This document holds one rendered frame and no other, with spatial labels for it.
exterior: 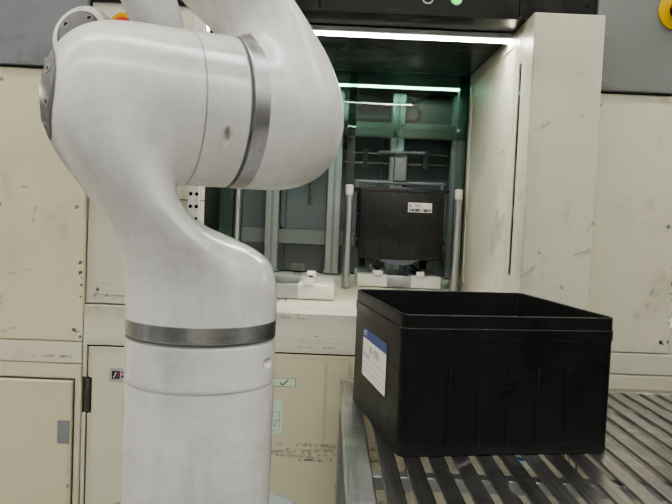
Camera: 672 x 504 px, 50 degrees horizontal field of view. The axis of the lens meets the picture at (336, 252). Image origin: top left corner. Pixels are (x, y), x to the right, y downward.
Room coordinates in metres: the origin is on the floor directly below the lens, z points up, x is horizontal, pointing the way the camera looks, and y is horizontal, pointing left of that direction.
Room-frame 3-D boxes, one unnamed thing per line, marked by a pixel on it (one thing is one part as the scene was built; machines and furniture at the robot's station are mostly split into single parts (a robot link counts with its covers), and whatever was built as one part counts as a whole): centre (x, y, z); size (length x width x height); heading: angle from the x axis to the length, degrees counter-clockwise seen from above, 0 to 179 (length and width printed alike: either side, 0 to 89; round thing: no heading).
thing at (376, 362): (1.00, -0.19, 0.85); 0.28 x 0.28 x 0.17; 10
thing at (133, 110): (0.56, 0.14, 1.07); 0.19 x 0.12 x 0.24; 117
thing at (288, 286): (1.56, 0.11, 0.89); 0.22 x 0.21 x 0.04; 1
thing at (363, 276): (1.89, -0.16, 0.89); 0.22 x 0.21 x 0.04; 1
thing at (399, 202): (1.89, -0.16, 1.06); 0.24 x 0.20 x 0.32; 91
